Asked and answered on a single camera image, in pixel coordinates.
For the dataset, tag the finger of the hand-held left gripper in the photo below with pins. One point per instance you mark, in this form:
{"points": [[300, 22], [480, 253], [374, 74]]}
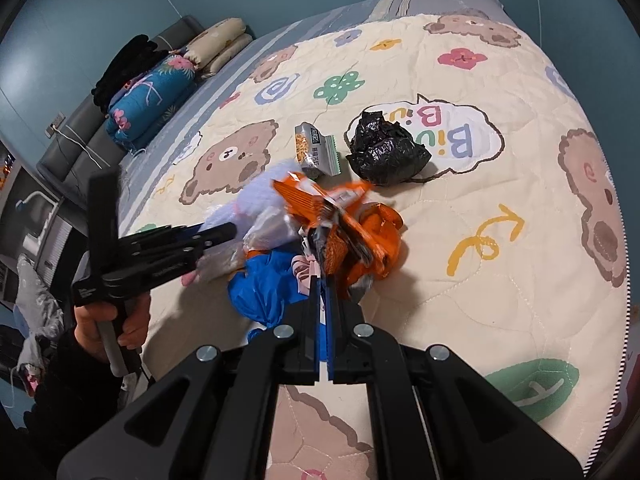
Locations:
{"points": [[215, 232], [160, 256]]}

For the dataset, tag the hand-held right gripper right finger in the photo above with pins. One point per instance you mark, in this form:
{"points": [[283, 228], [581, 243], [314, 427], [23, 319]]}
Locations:
{"points": [[341, 321]]}

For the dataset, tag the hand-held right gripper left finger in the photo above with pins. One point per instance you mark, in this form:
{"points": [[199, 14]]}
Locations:
{"points": [[310, 320]]}

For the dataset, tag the pink cloth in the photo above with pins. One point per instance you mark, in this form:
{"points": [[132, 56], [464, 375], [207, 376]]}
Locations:
{"points": [[301, 272]]}

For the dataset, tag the blue plastic bag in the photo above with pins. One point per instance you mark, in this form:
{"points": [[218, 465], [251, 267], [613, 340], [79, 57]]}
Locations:
{"points": [[265, 285]]}

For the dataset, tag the white plastic bag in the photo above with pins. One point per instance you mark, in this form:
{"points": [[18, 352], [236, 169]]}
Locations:
{"points": [[260, 190]]}

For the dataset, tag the orange plastic bag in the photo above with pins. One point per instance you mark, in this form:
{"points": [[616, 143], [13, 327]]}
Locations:
{"points": [[380, 240]]}

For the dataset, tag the orange snack packet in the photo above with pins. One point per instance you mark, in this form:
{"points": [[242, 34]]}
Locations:
{"points": [[320, 200]]}

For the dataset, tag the person's left forearm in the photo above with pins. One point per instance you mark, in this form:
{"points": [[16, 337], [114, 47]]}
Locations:
{"points": [[60, 410]]}

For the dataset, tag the person's left hand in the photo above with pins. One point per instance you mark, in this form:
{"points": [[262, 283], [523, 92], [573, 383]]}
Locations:
{"points": [[135, 320]]}

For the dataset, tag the bedside shelf unit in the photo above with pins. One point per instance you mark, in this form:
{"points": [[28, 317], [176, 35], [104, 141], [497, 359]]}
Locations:
{"points": [[30, 230]]}

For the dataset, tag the grey cloth pile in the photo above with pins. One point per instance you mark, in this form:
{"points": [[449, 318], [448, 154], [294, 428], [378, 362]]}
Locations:
{"points": [[37, 300]]}

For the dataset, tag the grey padded headboard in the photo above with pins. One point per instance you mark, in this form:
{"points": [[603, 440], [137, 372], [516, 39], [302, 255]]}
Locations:
{"points": [[75, 145]]}

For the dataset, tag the grey snack packet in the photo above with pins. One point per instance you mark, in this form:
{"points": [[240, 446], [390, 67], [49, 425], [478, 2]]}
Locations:
{"points": [[315, 150]]}

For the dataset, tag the bear printed blanket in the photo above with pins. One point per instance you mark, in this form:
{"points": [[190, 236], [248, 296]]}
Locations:
{"points": [[475, 285]]}

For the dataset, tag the blue floral quilt roll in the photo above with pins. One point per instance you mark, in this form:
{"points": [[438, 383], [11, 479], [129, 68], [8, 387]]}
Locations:
{"points": [[150, 100]]}

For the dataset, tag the black clothing pile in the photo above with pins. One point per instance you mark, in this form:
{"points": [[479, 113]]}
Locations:
{"points": [[125, 70]]}

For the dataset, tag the beige printed pillow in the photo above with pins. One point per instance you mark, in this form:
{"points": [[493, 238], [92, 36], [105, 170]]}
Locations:
{"points": [[217, 40], [230, 57]]}

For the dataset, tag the black plastic bag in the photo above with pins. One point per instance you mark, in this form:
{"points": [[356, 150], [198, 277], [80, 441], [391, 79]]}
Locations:
{"points": [[385, 150]]}

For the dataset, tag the bed with striped sheet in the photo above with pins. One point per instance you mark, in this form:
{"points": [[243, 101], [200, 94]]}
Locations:
{"points": [[320, 25]]}

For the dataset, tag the wall socket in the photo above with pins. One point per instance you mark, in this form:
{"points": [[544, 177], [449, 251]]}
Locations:
{"points": [[55, 125]]}

